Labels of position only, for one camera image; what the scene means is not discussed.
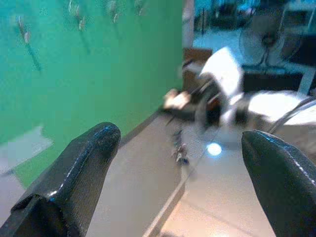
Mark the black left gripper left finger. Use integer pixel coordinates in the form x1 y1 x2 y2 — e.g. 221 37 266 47
0 121 122 237

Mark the metal wall hook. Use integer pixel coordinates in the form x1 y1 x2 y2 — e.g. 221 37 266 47
68 0 91 54
134 0 147 16
108 0 122 23
15 15 42 73

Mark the black leather stool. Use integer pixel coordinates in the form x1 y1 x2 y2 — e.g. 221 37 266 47
241 62 307 92

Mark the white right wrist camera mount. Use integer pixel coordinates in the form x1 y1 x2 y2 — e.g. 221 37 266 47
198 46 244 100

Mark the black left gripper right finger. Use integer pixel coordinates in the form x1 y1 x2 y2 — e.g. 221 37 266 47
241 129 316 237

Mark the key bunch with beige charm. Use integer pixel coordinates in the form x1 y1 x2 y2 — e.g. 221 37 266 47
162 88 193 165

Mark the open brown cardboard box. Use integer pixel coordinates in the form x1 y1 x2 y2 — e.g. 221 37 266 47
182 48 213 92

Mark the black desk fan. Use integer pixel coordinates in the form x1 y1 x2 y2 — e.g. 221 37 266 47
237 13 305 68

